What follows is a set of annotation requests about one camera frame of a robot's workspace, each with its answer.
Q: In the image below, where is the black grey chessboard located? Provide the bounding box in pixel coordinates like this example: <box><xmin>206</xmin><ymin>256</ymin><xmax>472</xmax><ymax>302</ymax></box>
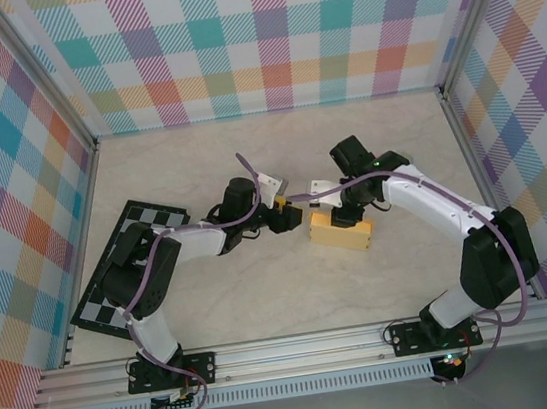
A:
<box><xmin>55</xmin><ymin>192</ymin><xmax>205</xmax><ymax>349</ymax></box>

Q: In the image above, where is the small circuit board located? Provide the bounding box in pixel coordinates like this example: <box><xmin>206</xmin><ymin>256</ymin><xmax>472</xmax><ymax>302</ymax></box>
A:
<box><xmin>148</xmin><ymin>385</ymin><xmax>202</xmax><ymax>409</ymax></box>
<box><xmin>432</xmin><ymin>349</ymin><xmax>473</xmax><ymax>375</ymax></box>

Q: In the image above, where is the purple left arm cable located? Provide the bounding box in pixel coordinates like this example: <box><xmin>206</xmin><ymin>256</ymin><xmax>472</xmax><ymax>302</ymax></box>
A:
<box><xmin>105</xmin><ymin>149</ymin><xmax>290</xmax><ymax>409</ymax></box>

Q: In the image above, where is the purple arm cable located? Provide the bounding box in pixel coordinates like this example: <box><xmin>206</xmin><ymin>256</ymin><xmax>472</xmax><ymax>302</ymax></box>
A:
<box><xmin>284</xmin><ymin>155</ymin><xmax>540</xmax><ymax>405</ymax></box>
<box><xmin>105</xmin><ymin>149</ymin><xmax>290</xmax><ymax>409</ymax></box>

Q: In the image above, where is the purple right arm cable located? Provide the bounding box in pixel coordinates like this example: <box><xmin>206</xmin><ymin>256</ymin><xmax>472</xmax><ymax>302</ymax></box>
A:
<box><xmin>284</xmin><ymin>155</ymin><xmax>540</xmax><ymax>405</ymax></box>

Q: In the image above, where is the wide aluminium base rail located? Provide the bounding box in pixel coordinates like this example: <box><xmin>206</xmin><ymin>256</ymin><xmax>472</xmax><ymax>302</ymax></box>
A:
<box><xmin>26</xmin><ymin>297</ymin><xmax>547</xmax><ymax>409</ymax></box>

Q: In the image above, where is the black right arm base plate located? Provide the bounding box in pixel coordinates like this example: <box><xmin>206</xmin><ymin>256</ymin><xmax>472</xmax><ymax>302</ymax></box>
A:
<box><xmin>387</xmin><ymin>312</ymin><xmax>485</xmax><ymax>359</ymax></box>

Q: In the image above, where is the aluminium side rail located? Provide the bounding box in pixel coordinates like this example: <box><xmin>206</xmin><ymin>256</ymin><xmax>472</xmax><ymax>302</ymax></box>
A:
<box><xmin>29</xmin><ymin>139</ymin><xmax>129</xmax><ymax>370</ymax></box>
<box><xmin>437</xmin><ymin>76</ymin><xmax>543</xmax><ymax>314</ymax></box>

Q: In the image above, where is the slotted grey cable duct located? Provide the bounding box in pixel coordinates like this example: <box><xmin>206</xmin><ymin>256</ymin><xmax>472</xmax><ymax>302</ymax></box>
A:
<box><xmin>55</xmin><ymin>357</ymin><xmax>439</xmax><ymax>409</ymax></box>

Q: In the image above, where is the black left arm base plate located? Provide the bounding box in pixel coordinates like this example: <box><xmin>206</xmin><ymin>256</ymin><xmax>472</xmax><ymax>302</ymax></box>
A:
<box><xmin>125</xmin><ymin>348</ymin><xmax>221</xmax><ymax>397</ymax></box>

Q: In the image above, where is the aluminium frame post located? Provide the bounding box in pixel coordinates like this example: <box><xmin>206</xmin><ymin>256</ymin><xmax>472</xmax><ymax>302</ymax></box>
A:
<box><xmin>425</xmin><ymin>0</ymin><xmax>536</xmax><ymax>98</ymax></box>
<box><xmin>0</xmin><ymin>0</ymin><xmax>101</xmax><ymax>163</ymax></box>

